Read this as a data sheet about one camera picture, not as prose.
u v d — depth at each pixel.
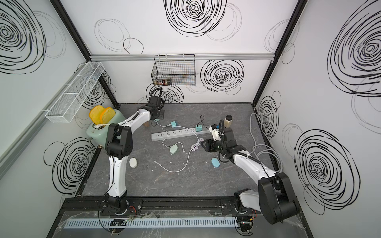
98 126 0.85
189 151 0.93
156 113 0.82
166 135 0.97
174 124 1.05
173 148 0.93
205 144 0.78
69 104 0.73
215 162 0.87
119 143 0.58
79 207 0.77
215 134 0.79
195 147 0.94
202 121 1.02
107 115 0.86
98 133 0.84
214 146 0.75
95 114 0.87
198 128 0.98
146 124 0.74
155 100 0.83
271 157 0.91
